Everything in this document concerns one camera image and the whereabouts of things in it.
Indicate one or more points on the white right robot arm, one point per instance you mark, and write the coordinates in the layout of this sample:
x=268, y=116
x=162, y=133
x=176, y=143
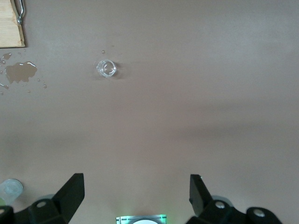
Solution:
x=146, y=222

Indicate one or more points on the wooden cutting board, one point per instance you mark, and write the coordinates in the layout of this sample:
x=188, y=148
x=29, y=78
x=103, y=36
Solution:
x=7, y=28

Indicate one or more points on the clear glass measuring cup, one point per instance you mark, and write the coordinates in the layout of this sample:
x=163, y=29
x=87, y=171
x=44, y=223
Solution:
x=106, y=68

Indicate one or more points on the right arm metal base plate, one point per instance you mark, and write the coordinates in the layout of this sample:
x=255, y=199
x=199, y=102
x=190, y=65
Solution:
x=121, y=219

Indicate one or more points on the green bottle with clear base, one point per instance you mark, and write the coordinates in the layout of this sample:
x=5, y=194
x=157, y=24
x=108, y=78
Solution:
x=10, y=190

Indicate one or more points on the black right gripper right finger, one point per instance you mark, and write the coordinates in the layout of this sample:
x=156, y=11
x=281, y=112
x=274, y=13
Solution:
x=201, y=198

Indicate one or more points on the wide liquid puddle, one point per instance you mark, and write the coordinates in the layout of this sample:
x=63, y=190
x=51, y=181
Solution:
x=21, y=72

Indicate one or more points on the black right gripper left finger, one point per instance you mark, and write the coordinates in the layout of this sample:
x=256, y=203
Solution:
x=65, y=200

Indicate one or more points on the brown table cover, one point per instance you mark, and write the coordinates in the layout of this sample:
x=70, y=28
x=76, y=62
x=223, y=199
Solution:
x=187, y=93

